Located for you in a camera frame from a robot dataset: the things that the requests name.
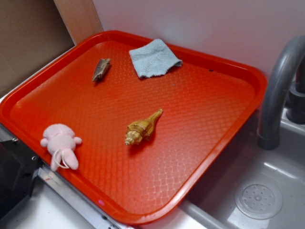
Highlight grey toy faucet spout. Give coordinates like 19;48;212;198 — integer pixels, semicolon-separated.
257;35;305;150

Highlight brown cardboard panel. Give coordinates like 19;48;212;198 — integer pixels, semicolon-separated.
0;0;74;96

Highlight light blue folded cloth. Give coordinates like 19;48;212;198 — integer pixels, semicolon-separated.
129;39;183;79

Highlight grey plastic sink basin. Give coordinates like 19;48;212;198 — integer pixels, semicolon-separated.
180;114;305;229

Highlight tan spiral conch shell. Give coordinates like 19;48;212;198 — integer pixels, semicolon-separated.
125;109;163;146

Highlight red plastic tray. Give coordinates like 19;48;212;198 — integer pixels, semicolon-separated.
0;31;267;225

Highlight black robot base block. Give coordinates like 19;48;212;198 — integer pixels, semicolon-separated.
0;138;40;221

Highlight aluminium frame rail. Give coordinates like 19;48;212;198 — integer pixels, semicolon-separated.
0;126;126;229

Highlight pink plush toy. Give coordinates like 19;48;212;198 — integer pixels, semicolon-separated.
40;124;82;171

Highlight dark grey faucet handle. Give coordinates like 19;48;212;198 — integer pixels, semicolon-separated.
286;63;305;124

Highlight light wooden board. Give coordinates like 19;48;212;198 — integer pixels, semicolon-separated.
54;0;103;45

